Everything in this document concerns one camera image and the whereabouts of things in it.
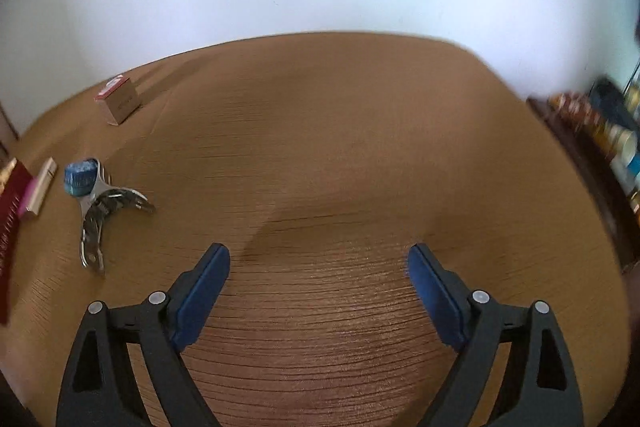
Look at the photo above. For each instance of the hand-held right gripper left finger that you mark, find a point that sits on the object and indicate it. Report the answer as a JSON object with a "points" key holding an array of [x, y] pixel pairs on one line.
{"points": [[200, 302]]}

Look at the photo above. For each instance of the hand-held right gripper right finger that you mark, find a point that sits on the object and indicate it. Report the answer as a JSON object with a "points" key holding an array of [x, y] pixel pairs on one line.
{"points": [[437, 297]]}

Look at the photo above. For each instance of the metal spring clip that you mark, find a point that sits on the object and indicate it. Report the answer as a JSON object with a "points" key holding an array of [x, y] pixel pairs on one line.
{"points": [[100, 214]]}

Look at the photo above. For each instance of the blue round small object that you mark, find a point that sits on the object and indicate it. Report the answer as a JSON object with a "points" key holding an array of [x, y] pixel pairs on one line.
{"points": [[80, 179]]}

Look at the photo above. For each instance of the gold rectangular box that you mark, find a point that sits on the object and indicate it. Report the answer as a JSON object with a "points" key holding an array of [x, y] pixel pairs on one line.
{"points": [[44, 184]]}

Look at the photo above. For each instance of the pink eraser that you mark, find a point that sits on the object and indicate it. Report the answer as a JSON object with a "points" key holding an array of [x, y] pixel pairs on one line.
{"points": [[29, 199]]}

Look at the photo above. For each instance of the red tin box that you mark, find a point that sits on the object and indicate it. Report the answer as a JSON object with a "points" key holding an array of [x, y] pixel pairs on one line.
{"points": [[10, 232]]}

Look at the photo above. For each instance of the beige box with red top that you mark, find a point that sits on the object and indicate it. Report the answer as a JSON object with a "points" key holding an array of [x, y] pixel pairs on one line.
{"points": [[120, 102]]}

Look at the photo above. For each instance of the row of colourful containers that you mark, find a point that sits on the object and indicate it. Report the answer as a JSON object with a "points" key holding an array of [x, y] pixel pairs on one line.
{"points": [[612, 127]]}

